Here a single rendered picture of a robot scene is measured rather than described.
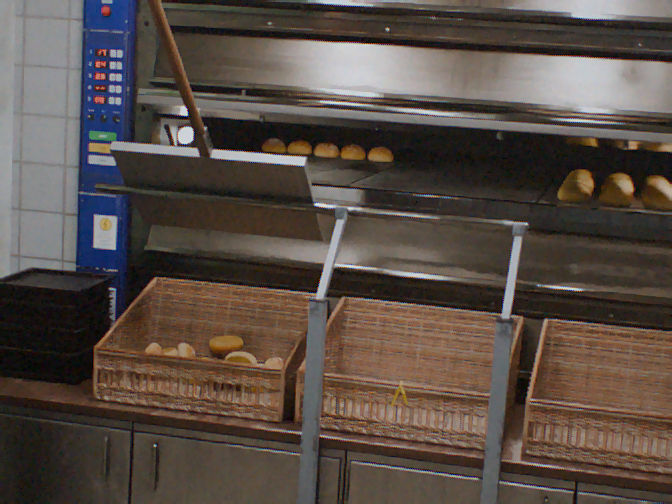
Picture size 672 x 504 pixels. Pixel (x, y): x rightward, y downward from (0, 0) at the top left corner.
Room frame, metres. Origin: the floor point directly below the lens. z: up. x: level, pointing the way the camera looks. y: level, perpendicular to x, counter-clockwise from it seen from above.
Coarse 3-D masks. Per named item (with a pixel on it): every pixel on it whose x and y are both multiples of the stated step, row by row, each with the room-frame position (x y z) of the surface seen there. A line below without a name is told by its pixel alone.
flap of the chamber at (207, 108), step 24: (144, 96) 3.74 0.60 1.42; (288, 120) 3.78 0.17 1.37; (312, 120) 3.72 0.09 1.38; (336, 120) 3.67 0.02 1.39; (360, 120) 3.61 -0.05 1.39; (384, 120) 3.58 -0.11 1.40; (408, 120) 3.57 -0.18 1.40; (432, 120) 3.55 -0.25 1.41; (456, 120) 3.54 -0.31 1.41; (480, 120) 3.52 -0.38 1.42; (576, 144) 3.63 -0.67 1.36; (600, 144) 3.58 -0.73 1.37; (648, 144) 3.48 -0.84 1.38
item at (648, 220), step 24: (336, 192) 3.76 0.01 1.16; (360, 192) 3.74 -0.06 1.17; (384, 192) 3.73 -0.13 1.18; (408, 192) 3.74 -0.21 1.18; (528, 216) 3.63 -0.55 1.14; (552, 216) 3.62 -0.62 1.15; (576, 216) 3.60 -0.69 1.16; (600, 216) 3.59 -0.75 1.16; (624, 216) 3.57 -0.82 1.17; (648, 216) 3.56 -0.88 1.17
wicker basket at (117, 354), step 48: (192, 288) 3.82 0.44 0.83; (240, 288) 3.79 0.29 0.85; (144, 336) 3.75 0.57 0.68; (192, 336) 3.78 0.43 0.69; (240, 336) 3.75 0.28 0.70; (288, 336) 3.72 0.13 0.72; (96, 384) 3.39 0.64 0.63; (144, 384) 3.55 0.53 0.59; (240, 384) 3.31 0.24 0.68; (288, 384) 3.35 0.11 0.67
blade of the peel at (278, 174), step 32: (128, 160) 3.44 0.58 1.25; (160, 160) 3.40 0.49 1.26; (192, 160) 3.37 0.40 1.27; (224, 160) 3.34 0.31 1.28; (256, 160) 3.32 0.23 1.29; (288, 160) 3.31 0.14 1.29; (224, 192) 3.46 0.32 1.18; (256, 192) 3.43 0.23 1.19; (288, 192) 3.40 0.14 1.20; (160, 224) 3.66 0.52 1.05; (192, 224) 3.62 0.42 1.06; (224, 224) 3.59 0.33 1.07; (256, 224) 3.55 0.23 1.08; (288, 224) 3.52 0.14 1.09
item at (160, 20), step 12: (156, 0) 2.93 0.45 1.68; (156, 12) 2.96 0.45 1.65; (156, 24) 2.99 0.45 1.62; (168, 36) 3.02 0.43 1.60; (168, 48) 3.04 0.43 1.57; (168, 60) 3.08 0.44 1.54; (180, 60) 3.10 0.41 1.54; (180, 72) 3.11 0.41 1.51; (180, 84) 3.14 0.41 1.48; (192, 96) 3.19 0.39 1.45; (192, 108) 3.21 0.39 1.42; (192, 120) 3.24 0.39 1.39
